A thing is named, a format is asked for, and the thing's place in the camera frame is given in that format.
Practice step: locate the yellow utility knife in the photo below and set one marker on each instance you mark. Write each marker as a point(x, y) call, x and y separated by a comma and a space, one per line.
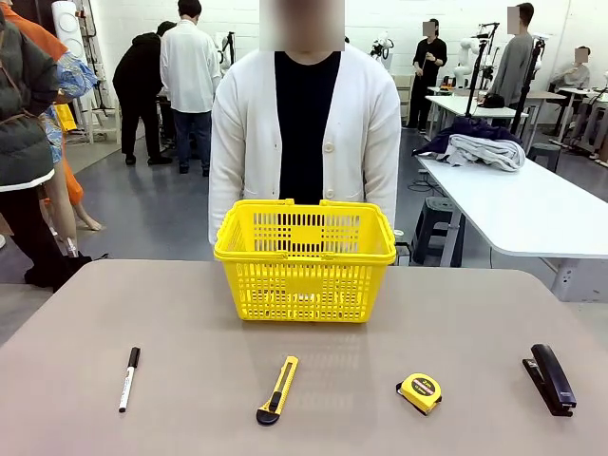
point(280, 387)

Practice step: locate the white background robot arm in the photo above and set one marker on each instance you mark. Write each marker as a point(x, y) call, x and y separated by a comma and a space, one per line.
point(463, 57)
point(382, 43)
point(223, 52)

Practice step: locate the person's right forearm white sleeve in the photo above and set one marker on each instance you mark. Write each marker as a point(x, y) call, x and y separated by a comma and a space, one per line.
point(225, 199)

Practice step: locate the person's left forearm white sleeve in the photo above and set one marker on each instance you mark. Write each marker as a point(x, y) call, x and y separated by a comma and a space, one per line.
point(382, 190)

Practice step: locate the yellow plastic shopping basket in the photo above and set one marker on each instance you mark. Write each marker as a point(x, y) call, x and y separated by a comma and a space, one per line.
point(304, 290)

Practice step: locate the person in white cardigan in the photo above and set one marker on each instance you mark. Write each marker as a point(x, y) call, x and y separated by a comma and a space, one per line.
point(247, 119)

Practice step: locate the person in white shirt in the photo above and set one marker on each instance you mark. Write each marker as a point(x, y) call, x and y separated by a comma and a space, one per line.
point(190, 71)

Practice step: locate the person in black clothes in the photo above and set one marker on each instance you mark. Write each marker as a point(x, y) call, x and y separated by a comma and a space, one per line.
point(430, 71)

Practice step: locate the person in black hoodie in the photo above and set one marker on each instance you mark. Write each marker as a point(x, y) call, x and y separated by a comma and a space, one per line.
point(138, 81)

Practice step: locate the person in grey cardigan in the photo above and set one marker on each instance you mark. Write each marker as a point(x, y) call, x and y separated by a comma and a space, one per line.
point(515, 66)

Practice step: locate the dark grey plastic stool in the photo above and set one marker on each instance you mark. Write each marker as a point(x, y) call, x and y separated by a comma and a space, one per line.
point(434, 223)
point(545, 151)

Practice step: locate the dark navy garment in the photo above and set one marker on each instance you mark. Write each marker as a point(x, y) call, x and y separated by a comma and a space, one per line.
point(470, 128)

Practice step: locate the small white table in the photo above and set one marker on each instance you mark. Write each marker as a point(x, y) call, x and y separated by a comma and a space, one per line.
point(456, 105)

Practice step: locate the yellow tape measure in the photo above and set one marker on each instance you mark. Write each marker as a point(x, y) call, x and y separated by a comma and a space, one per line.
point(420, 389)

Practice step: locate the white wooden step stool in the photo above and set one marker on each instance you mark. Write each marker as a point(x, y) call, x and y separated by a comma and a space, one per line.
point(118, 124)

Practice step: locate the large white table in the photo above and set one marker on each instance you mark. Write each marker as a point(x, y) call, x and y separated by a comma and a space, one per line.
point(522, 214)

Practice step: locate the black hat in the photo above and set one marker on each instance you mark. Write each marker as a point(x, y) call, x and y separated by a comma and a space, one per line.
point(494, 101)

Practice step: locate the black tripod stand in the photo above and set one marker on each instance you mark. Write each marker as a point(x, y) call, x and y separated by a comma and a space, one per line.
point(536, 62)
point(477, 71)

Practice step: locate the white marker with black cap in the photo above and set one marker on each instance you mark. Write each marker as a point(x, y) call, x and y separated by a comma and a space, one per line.
point(128, 382)

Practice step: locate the beige mannequin legs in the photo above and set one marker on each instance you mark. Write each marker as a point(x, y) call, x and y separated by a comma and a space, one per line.
point(64, 214)

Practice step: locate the yellow paper bag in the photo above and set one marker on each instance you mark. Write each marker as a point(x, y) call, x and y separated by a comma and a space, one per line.
point(65, 118)

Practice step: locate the black trousers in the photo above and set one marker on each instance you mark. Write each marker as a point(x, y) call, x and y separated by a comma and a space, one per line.
point(28, 237)

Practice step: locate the blue patterned garment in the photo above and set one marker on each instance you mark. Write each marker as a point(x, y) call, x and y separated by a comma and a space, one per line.
point(71, 76)

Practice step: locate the black stapler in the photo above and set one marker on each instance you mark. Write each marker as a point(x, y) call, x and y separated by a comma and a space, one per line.
point(553, 377)

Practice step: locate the dark green padded jacket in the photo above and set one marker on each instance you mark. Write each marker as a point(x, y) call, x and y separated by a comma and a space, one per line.
point(24, 119)

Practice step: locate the white tower appliance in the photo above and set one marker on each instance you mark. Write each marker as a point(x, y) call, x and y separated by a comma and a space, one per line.
point(69, 28)

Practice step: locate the orange garment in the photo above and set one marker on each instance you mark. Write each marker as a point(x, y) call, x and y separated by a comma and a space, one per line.
point(43, 38)

